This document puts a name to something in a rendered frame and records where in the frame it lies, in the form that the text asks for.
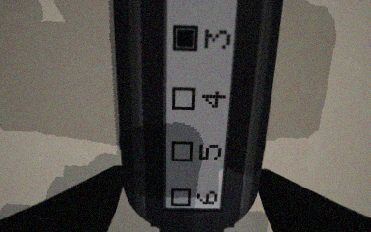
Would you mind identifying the black rounded unit with label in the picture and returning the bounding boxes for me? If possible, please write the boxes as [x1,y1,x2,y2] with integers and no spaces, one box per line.
[113,0,284,232]

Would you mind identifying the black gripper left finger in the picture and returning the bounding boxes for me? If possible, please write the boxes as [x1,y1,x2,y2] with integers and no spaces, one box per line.
[0,166,124,232]

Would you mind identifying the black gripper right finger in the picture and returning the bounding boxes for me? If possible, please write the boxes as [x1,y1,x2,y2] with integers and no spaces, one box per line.
[258,168,371,232]

